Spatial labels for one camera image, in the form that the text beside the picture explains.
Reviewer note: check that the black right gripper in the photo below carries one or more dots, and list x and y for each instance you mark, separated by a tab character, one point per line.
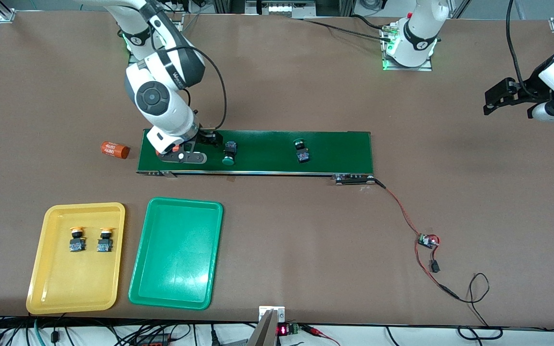
206	138

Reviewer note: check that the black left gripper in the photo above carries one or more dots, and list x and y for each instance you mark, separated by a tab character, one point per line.
530	90

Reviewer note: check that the green push button switch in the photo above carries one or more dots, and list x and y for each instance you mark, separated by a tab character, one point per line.
302	154
229	149

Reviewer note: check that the orange cylinder white print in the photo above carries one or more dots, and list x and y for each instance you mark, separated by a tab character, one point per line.
115	150
174	148

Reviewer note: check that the yellow push button switch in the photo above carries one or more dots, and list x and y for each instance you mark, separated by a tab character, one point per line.
78	245
105	245

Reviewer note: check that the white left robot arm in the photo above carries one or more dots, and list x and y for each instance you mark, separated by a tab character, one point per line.
421	29

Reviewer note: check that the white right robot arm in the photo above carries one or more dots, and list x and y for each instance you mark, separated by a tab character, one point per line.
154	98

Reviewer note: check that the green conveyor belt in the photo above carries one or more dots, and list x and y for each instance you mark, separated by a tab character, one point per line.
267	151

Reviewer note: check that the green plastic tray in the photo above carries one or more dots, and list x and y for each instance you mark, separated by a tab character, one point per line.
176	254

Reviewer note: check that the small circuit board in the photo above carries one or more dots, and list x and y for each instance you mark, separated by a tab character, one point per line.
426	241

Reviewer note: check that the yellow plastic tray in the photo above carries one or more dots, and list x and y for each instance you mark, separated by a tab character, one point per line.
77	283

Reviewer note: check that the red digit display module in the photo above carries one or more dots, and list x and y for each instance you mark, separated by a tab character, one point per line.
283	330

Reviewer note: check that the black power strip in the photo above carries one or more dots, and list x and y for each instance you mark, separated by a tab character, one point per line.
154	340

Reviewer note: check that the red clip lead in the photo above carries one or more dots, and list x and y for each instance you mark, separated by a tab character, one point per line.
318	331

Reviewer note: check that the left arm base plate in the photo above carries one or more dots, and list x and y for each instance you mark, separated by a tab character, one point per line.
407	68

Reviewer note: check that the aluminium frame with lamp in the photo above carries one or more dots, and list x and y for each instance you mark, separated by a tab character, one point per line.
282	8

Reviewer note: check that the metal camera mount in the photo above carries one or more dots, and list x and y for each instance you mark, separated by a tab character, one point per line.
270	327

